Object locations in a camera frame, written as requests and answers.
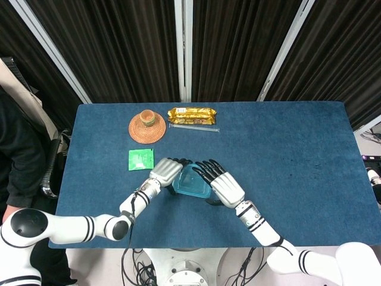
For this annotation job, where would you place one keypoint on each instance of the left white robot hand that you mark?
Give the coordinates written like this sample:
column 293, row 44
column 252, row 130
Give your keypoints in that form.
column 165, row 172

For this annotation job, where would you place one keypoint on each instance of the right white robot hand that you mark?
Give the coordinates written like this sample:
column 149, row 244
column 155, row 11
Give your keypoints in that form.
column 227, row 189

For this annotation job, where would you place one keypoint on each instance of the blue plastic container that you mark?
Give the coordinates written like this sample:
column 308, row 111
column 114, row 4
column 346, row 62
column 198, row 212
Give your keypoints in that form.
column 190, row 180

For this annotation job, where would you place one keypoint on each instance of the clear plastic container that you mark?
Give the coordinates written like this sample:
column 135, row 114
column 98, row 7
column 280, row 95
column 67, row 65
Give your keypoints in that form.
column 190, row 194

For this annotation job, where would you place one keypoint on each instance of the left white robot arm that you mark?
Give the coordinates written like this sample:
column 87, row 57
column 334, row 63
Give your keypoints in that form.
column 68, row 229

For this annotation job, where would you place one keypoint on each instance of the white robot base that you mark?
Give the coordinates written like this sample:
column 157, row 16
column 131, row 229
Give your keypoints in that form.
column 184, row 268

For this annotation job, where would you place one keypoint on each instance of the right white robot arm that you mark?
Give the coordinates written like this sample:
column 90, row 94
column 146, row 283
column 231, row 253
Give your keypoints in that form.
column 268, row 232

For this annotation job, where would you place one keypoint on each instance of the green sachet packet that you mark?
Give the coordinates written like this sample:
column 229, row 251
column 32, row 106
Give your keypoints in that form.
column 141, row 159

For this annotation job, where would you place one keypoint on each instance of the round woven rattan coaster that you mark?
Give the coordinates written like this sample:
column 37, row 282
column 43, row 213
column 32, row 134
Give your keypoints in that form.
column 140, row 135

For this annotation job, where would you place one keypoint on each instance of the clear wrapped drinking straw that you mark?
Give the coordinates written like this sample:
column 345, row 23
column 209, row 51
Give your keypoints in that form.
column 193, row 127

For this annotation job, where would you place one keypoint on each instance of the small orange green ceramic cup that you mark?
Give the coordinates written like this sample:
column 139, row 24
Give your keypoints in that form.
column 147, row 117

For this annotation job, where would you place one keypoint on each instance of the blue fabric table cloth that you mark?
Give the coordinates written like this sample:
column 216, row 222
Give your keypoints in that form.
column 282, row 164

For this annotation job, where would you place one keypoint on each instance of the gold biscuit packet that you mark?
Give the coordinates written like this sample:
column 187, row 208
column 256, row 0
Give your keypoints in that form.
column 192, row 116

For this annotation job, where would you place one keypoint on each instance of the black office chair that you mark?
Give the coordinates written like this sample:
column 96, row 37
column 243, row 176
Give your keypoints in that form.
column 49, row 167

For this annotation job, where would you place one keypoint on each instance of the black pleated curtain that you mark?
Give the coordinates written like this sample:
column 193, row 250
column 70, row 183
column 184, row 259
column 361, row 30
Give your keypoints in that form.
column 119, row 44

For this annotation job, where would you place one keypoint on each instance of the black device with purple light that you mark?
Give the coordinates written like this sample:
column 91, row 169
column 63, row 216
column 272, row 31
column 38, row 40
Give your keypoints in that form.
column 372, row 157

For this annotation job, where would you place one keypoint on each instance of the white red shoe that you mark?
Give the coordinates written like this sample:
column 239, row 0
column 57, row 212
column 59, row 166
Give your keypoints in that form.
column 375, row 175

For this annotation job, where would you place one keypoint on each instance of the person in black clothes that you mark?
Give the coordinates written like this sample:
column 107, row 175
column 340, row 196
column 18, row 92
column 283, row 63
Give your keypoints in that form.
column 18, row 149

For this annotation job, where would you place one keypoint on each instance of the white frame post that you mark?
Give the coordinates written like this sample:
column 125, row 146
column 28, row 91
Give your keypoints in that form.
column 53, row 56
column 282, row 50
column 183, row 50

